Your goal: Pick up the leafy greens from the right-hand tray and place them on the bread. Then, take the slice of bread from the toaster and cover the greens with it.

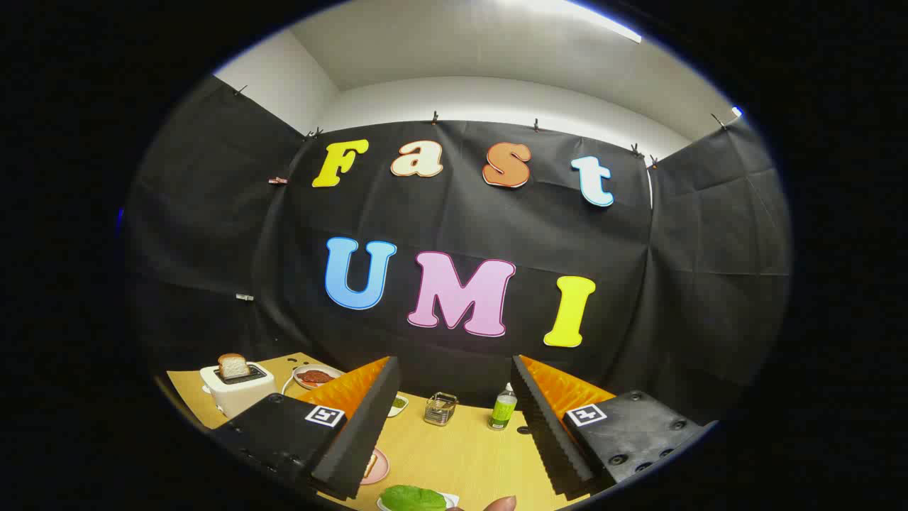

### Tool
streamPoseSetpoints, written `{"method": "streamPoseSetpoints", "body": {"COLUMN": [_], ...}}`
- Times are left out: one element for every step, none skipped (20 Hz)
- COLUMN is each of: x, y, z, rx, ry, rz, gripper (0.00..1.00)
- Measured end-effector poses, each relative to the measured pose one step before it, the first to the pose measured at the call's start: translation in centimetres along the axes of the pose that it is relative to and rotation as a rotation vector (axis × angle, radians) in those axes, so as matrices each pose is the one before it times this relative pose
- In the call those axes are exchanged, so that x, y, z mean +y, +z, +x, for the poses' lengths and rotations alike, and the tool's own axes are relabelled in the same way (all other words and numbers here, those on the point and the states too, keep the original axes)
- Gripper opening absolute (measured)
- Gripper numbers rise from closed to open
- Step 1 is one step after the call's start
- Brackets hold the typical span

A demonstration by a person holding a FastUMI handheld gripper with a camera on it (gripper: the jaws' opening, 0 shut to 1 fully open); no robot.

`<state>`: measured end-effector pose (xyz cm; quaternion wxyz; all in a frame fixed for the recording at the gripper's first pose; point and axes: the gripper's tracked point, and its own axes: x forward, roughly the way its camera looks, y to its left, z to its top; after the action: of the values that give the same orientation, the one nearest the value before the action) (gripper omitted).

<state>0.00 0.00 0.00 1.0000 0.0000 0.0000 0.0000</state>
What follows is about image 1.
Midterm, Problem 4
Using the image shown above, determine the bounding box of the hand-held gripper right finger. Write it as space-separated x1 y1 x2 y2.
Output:
511 355 717 498

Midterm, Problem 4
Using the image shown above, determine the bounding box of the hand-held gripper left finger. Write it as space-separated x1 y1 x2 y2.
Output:
213 356 402 501

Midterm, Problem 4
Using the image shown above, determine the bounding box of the green lettuce leaf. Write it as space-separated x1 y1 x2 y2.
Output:
380 485 448 511

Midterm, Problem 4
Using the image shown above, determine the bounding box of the pink plate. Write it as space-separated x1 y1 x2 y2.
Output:
360 447 390 485

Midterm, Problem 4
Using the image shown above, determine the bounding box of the green label drink bottle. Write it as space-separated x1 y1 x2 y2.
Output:
487 383 518 431

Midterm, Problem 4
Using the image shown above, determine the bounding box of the round white meat plate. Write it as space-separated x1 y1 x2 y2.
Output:
292 364 345 390

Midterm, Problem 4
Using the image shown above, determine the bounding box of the white square plate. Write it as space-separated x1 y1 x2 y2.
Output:
376 492 460 511

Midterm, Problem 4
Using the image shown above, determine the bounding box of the white toaster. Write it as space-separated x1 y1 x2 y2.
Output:
199 362 277 419

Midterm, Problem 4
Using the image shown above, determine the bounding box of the black backdrop cloth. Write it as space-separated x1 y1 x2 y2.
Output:
124 75 792 427

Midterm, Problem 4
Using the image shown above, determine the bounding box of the metal wire utensil holder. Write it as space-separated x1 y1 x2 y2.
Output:
423 392 459 427

